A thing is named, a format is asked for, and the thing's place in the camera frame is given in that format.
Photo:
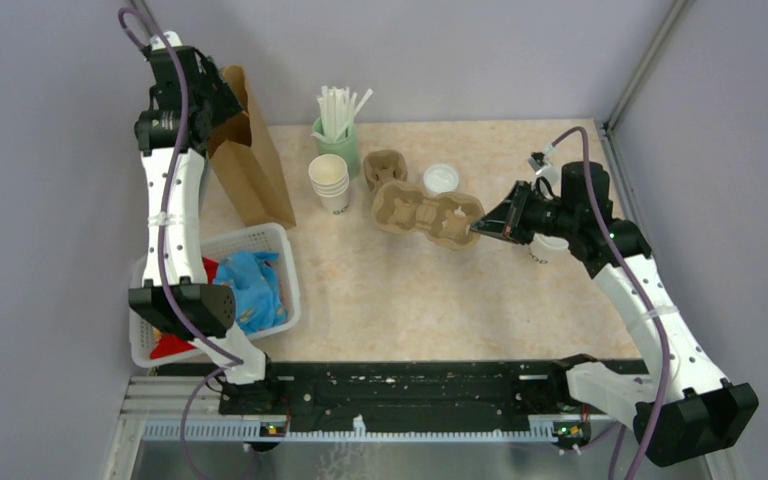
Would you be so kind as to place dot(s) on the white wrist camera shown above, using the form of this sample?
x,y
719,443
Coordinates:
x,y
543,168
167,38

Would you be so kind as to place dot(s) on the red snack bag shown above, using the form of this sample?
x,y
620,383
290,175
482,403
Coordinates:
x,y
166,345

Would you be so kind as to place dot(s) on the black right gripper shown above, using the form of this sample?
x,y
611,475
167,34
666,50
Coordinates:
x,y
507,218

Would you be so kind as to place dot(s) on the stack of white paper cups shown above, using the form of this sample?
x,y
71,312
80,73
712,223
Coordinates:
x,y
330,180

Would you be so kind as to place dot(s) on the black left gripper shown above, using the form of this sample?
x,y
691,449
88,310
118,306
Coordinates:
x,y
225,104

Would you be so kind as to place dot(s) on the white plastic basket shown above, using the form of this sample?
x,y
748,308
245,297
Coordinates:
x,y
269,237

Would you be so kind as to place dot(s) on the single brown pulp cup carrier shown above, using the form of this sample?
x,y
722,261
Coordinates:
x,y
445,220

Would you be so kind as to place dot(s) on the white paper coffee cup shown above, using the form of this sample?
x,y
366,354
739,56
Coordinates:
x,y
545,249

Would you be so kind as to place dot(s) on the stack of white lids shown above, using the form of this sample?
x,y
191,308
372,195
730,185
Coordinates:
x,y
440,178

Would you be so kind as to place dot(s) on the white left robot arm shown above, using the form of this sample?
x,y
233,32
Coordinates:
x,y
174,294

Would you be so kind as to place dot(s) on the blue snack bag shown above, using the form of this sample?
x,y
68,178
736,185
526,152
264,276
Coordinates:
x,y
254,281

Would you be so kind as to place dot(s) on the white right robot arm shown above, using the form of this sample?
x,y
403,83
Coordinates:
x,y
691,408

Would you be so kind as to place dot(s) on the aluminium frame rail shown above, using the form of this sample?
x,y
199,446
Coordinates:
x,y
213,431

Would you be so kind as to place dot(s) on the brown paper bag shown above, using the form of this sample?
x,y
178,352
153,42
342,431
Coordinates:
x,y
246,162

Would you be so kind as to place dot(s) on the green straw holder cup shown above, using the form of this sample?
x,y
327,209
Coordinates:
x,y
345,147

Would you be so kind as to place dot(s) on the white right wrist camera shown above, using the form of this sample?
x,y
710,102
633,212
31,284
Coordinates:
x,y
543,168

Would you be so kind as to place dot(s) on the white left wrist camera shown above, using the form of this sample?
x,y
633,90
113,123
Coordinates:
x,y
167,38

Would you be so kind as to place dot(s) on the white paper straws bundle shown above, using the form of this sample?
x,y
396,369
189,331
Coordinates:
x,y
338,109

